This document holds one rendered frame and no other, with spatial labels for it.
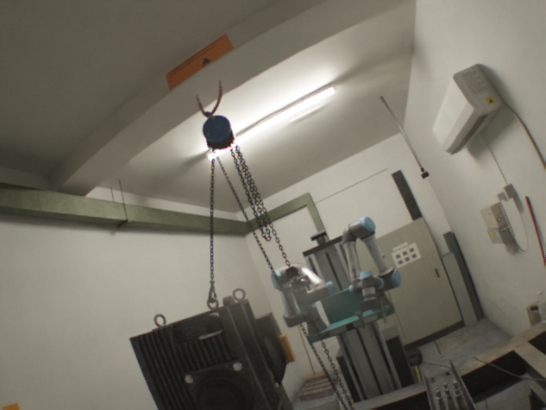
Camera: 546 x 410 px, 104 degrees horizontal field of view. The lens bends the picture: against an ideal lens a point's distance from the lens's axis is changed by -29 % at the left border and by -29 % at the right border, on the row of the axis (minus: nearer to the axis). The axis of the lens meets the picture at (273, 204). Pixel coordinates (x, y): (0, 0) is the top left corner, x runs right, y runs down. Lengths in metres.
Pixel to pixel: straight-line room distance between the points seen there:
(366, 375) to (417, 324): 1.84
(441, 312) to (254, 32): 3.82
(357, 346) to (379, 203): 2.39
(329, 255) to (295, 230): 2.15
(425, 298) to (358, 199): 1.66
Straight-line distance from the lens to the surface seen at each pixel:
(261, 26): 1.59
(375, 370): 2.56
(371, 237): 2.02
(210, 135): 1.50
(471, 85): 1.82
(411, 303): 4.18
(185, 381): 1.35
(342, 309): 2.33
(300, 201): 4.38
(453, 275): 4.22
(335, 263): 2.37
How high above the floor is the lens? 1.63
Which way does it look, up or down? 14 degrees up
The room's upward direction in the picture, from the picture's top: 22 degrees counter-clockwise
